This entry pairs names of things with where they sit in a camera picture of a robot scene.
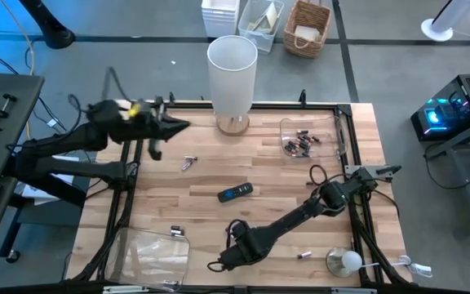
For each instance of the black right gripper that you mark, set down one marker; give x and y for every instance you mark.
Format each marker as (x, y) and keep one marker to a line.
(241, 245)

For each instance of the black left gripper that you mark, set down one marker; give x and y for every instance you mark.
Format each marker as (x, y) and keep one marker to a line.
(137, 122)

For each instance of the black remote control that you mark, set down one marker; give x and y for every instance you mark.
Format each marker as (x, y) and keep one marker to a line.
(235, 192)

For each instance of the clear plastic bin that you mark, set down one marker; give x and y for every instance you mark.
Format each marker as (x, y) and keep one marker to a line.
(149, 259)
(329, 143)

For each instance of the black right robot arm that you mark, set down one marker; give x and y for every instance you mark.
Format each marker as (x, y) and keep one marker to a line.
(300, 212)

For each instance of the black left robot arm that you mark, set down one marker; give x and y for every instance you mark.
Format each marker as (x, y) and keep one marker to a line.
(76, 139)

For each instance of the black table clamp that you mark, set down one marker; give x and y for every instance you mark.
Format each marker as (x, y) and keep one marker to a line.
(302, 96)
(171, 98)

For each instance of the globe bulb lamp silver base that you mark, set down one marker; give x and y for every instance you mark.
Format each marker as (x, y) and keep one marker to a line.
(343, 263)

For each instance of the white stacked bins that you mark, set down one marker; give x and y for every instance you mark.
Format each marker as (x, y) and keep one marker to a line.
(220, 18)

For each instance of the clear storage box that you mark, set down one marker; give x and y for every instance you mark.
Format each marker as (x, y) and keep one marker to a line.
(259, 41)

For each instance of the beige paper sheets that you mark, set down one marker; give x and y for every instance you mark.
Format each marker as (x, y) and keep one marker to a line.
(265, 18)

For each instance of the white box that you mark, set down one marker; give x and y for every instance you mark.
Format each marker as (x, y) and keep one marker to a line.
(35, 194)

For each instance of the black floor tower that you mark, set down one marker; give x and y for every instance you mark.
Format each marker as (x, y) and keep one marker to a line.
(51, 28)

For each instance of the white folded cloth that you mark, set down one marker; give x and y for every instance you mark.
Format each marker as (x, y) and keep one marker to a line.
(307, 32)

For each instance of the dark grey desk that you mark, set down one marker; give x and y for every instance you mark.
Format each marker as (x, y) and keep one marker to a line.
(2, 143)

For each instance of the wicker basket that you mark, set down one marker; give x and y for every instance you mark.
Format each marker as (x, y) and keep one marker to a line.
(316, 16)

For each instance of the black caster wheel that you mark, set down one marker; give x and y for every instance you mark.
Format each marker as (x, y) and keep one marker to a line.
(13, 256)

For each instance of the computer tower RGB lights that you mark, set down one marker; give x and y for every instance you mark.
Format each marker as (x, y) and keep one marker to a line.
(451, 110)

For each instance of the tower fan white base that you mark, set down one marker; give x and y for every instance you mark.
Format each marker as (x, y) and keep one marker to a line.
(437, 28)

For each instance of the black metal table frame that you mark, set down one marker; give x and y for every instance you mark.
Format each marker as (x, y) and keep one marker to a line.
(259, 105)

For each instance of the silver metal bracket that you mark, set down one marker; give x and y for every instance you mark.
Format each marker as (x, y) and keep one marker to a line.
(353, 290)
(125, 289)

